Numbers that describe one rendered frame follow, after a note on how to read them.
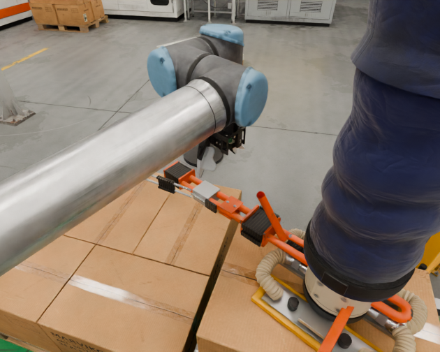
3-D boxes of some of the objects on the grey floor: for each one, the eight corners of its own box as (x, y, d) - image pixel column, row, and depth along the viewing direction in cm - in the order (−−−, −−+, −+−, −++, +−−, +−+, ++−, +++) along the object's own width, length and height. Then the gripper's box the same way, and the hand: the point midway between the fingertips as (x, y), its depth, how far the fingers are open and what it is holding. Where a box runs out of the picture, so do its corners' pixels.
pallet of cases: (109, 22, 717) (99, -23, 659) (86, 33, 641) (72, -16, 582) (65, 19, 736) (51, -25, 678) (37, 30, 660) (19, -18, 601)
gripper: (209, 125, 63) (210, 193, 75) (262, 95, 74) (256, 158, 87) (181, 112, 67) (187, 178, 80) (236, 86, 78) (234, 147, 91)
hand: (216, 164), depth 85 cm, fingers open, 14 cm apart
